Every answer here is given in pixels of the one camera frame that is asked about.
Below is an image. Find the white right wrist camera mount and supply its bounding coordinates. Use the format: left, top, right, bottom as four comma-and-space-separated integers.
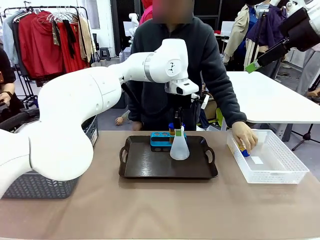
286, 0, 316, 18

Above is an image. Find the person's right forearm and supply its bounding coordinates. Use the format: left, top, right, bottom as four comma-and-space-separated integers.
127, 82, 145, 123

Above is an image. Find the yellow-green object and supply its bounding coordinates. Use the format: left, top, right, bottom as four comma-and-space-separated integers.
215, 107, 225, 127

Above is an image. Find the person in dark fleece jacket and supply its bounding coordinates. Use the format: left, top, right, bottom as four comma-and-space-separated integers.
126, 0, 248, 132

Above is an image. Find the seated person in black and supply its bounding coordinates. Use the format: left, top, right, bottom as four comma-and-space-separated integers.
0, 48, 17, 126

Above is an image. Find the mannequin in pink clothes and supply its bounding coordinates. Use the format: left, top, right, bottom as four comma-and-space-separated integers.
139, 0, 154, 26

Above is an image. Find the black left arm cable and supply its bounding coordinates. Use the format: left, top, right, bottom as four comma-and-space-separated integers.
121, 82, 142, 107

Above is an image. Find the red hooded garment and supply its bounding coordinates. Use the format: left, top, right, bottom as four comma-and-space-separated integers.
17, 11, 64, 80

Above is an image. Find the black floor tripod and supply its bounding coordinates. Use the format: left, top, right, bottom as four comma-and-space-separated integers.
291, 123, 315, 152

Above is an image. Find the white table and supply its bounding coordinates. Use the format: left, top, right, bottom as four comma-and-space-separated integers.
226, 71, 320, 125

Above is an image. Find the blue test tube rack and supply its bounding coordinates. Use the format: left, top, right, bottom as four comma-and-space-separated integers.
150, 131, 187, 153

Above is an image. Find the light blue garment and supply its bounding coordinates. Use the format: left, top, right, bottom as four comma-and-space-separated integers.
2, 11, 20, 65

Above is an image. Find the white plastic basket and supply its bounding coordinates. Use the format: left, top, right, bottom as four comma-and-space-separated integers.
226, 129, 310, 185

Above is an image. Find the person's left hand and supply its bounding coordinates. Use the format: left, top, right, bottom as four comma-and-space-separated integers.
231, 121, 259, 154

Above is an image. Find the long red dress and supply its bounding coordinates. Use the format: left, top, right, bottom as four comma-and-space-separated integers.
57, 21, 91, 75

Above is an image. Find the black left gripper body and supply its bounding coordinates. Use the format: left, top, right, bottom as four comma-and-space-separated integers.
171, 93, 194, 110

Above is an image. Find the grey plastic basket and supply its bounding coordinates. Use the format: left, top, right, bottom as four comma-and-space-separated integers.
2, 114, 99, 200

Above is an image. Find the person's left forearm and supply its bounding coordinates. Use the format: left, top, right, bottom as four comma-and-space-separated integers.
217, 82, 248, 126

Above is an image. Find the mannequin in beige coat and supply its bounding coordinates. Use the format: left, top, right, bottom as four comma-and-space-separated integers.
223, 3, 258, 72

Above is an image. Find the translucent conical flask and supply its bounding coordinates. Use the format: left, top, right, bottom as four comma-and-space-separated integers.
169, 125, 190, 161

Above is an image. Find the black step stool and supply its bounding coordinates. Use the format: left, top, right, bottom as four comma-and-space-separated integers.
99, 46, 111, 61

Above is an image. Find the dark brown plastic tray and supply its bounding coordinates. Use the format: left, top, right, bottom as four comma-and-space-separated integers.
119, 135, 219, 180

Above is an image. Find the black clothes rack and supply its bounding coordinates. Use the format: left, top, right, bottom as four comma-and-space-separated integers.
3, 6, 95, 81

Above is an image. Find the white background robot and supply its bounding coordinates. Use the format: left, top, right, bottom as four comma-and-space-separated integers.
128, 12, 140, 33

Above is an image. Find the bystander in grey clothes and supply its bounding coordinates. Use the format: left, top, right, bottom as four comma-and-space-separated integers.
297, 48, 320, 97

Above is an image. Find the black scarf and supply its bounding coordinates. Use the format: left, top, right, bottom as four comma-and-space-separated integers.
62, 18, 77, 60

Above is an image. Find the amber vial with blue cap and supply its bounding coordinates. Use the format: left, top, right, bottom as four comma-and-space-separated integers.
168, 122, 176, 144
238, 141, 251, 158

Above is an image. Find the beige garment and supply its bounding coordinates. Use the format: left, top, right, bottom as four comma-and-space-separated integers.
77, 16, 97, 63

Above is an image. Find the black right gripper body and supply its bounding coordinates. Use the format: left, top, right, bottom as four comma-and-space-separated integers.
279, 8, 320, 52

